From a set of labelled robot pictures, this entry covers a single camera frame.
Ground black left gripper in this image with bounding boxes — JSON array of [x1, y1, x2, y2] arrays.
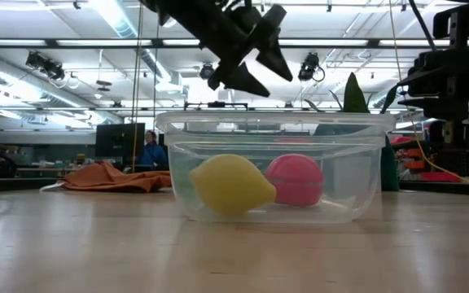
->
[[140, 0, 294, 98]]

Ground red round toy fruit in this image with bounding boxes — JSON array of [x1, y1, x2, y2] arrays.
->
[[265, 153, 325, 208]]

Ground yellow toy lemon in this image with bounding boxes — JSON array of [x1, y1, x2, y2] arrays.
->
[[189, 153, 278, 216]]

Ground clear plastic tupperware container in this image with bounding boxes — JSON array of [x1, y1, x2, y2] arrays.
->
[[155, 110, 397, 224]]

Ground round black ceiling fixture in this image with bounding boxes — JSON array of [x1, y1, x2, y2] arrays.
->
[[199, 63, 217, 81]]

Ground black bar fixture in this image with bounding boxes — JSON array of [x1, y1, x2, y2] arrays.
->
[[184, 100, 249, 112]]

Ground red plastic tray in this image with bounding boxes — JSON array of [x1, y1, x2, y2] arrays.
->
[[420, 171, 462, 183]]

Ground green leafy plant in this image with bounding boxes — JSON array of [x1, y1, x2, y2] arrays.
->
[[304, 72, 401, 135]]

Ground green potted plant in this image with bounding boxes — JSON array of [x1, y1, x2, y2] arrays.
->
[[380, 136, 401, 192]]

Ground person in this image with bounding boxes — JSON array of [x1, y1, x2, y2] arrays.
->
[[136, 129, 169, 171]]

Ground black background monitor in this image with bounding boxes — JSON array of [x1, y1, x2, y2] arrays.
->
[[94, 122, 147, 160]]

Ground overhead LED light bar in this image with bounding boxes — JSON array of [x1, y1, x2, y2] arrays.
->
[[0, 37, 469, 50]]

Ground orange cloth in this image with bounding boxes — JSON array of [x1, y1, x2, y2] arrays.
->
[[38, 161, 173, 194]]

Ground black overhead rig camera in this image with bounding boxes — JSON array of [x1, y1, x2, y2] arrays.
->
[[297, 51, 326, 85]]

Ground thin yellow cable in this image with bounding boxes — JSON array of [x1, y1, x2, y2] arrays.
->
[[388, 0, 469, 184]]

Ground black aluminium table frame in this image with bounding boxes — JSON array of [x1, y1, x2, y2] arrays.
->
[[0, 174, 469, 197]]

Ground hanging thin black cable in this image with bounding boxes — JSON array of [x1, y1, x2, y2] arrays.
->
[[151, 15, 160, 123]]

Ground hanging black yellow cable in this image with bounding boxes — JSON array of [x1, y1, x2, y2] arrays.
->
[[131, 0, 145, 168]]

